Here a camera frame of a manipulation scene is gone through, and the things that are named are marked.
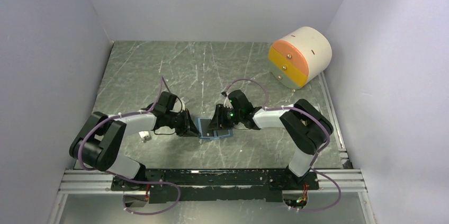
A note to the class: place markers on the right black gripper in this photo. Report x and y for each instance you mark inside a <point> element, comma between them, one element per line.
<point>218,121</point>

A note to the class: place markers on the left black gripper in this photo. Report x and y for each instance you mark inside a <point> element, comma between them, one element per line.
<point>188,127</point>

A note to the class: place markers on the blue card holder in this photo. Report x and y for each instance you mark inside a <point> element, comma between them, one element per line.
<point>203,127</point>

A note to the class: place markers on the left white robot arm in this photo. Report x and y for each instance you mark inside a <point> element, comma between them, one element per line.
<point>98,143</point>

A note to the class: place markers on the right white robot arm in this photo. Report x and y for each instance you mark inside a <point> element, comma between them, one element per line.
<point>306,126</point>

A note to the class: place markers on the small white plastic piece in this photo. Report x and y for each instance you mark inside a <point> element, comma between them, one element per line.
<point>145,136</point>

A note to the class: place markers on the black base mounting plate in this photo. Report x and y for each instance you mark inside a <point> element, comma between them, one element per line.
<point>167,185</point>

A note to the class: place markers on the beige cylindrical drawer box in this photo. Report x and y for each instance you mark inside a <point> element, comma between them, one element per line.
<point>299,57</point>

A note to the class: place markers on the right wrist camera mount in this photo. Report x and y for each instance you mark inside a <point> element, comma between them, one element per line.
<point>227,102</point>

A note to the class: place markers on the aluminium rail frame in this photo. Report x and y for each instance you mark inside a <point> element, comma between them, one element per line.
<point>95,182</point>

